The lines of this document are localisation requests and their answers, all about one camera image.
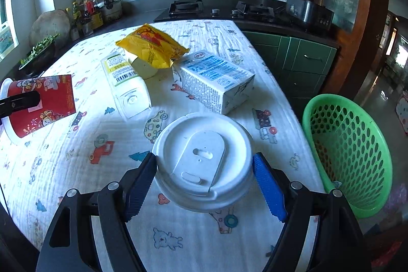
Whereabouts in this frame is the small white cup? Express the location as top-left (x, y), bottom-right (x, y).
top-left (131, 56), bottom-right (159, 80)

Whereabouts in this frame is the white cup lid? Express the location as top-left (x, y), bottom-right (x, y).
top-left (151, 113), bottom-right (256, 212)

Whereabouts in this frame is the small white drink carton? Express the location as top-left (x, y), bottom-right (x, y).
top-left (101, 53), bottom-right (152, 119)

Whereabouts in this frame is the metal pot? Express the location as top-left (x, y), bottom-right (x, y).
top-left (99, 0), bottom-right (123, 22)

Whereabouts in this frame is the red cartoon paper cup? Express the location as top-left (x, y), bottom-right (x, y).
top-left (0, 75), bottom-right (77, 145)

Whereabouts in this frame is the blue and white milk carton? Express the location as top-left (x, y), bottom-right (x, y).
top-left (172, 50), bottom-right (256, 116)

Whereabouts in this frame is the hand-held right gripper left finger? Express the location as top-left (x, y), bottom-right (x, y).
top-left (36, 152), bottom-right (157, 272)

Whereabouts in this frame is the wooden glass door cabinet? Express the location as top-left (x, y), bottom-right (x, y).
top-left (308, 0), bottom-right (389, 94)

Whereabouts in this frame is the white dotted play fence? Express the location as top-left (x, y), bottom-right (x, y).
top-left (395, 90), bottom-right (408, 135)

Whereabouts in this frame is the green plastic basket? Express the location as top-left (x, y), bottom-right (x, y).
top-left (302, 94), bottom-right (393, 218)

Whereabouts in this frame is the beige round board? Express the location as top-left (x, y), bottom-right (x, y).
top-left (29, 9), bottom-right (71, 48)

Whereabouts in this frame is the white cartoon print tablecloth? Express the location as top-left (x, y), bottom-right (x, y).
top-left (0, 19), bottom-right (326, 272)

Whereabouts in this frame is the window picture sticker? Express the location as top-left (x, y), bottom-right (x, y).
top-left (0, 25), bottom-right (18, 56)

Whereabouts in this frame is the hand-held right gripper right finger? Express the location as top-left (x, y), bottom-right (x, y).
top-left (253, 153), bottom-right (372, 272)

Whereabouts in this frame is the green kitchen cabinet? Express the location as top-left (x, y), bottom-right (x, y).
top-left (242, 31), bottom-right (338, 113)

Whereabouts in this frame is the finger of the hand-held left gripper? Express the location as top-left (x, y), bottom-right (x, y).
top-left (0, 90), bottom-right (42, 120)

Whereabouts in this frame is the bowl of green vegetables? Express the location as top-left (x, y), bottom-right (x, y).
top-left (18, 34), bottom-right (59, 76)

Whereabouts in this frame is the group of condiment bottles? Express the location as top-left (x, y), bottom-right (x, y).
top-left (65, 0), bottom-right (104, 37)

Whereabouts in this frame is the yellow snack packet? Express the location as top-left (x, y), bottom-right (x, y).
top-left (115, 23), bottom-right (190, 69)

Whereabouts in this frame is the black gas stove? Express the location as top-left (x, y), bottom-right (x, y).
top-left (154, 0), bottom-right (307, 29)

